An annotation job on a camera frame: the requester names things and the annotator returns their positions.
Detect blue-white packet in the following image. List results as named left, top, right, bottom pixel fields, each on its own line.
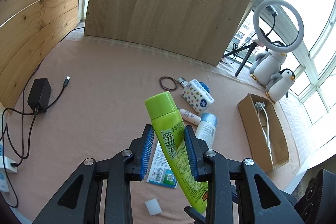
left=147, top=142, right=178, bottom=188

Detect white massage roller grey balls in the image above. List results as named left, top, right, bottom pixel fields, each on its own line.
left=255, top=102, right=273, bottom=164

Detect white bottle light-blue cap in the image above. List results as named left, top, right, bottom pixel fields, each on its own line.
left=195, top=113, right=217, bottom=149

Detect green tube bottle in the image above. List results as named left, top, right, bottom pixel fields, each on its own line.
left=145, top=92, right=208, bottom=214

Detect small pink white tube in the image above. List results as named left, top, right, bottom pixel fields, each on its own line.
left=179, top=109, right=201, bottom=126

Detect brown hair ties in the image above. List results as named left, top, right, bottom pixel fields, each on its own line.
left=159, top=76, right=180, bottom=92

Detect white eraser block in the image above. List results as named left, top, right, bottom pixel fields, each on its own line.
left=145, top=198, right=162, bottom=216

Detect white power strip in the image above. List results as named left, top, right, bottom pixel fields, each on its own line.
left=0, top=142, right=9, bottom=193

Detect cardboard box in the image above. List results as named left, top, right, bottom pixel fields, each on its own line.
left=238, top=93, right=289, bottom=172

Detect black power adapter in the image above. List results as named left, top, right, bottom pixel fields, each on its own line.
left=27, top=78, right=52, bottom=114

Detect small plush penguin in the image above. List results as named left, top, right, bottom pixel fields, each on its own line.
left=265, top=68, right=295, bottom=103

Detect patterned white tissue pack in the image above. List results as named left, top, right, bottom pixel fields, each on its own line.
left=181, top=79, right=215, bottom=115

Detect blue round lid tin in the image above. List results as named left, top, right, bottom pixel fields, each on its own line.
left=199, top=81, right=210, bottom=93

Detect large plush penguin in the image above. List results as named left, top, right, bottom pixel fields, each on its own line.
left=249, top=48, right=287, bottom=86

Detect black tripod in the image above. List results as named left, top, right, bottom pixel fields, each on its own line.
left=222, top=41, right=259, bottom=78

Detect pine slat board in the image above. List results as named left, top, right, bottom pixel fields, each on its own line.
left=1, top=0, right=79, bottom=107

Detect oak veneer board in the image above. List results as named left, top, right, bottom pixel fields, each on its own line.
left=84, top=0, right=250, bottom=65

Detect white wall charger plug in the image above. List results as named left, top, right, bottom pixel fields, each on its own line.
left=0, top=156, right=18, bottom=173

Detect black usb cable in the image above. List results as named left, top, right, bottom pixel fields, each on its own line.
left=0, top=75, right=72, bottom=209

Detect white ring light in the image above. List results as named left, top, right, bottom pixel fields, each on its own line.
left=253, top=0, right=304, bottom=53

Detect webcam in ring light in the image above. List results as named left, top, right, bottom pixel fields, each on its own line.
left=265, top=5, right=278, bottom=17

